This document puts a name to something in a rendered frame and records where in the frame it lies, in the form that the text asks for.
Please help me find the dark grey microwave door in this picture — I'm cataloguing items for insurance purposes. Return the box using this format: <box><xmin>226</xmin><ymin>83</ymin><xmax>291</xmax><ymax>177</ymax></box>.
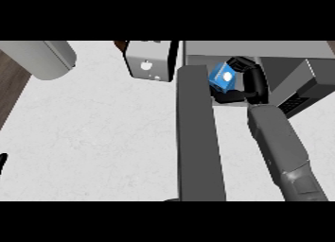
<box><xmin>174</xmin><ymin>64</ymin><xmax>227</xmax><ymax>202</ymax></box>

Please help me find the pale grey cylindrical appliance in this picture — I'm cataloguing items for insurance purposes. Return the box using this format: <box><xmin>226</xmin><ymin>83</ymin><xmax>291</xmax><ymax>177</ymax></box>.
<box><xmin>0</xmin><ymin>41</ymin><xmax>78</xmax><ymax>81</ymax></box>

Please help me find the grey microwave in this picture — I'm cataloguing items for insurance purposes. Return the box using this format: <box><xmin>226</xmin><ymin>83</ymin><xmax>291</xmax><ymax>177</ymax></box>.
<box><xmin>182</xmin><ymin>41</ymin><xmax>335</xmax><ymax>120</ymax></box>

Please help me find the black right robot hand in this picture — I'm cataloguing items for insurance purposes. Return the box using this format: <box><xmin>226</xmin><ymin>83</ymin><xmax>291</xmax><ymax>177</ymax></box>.
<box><xmin>213</xmin><ymin>56</ymin><xmax>270</xmax><ymax>105</ymax></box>

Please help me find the blue milk carton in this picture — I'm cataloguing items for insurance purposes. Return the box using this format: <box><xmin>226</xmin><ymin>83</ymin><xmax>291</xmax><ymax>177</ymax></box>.
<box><xmin>208</xmin><ymin>61</ymin><xmax>238</xmax><ymax>95</ymax></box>

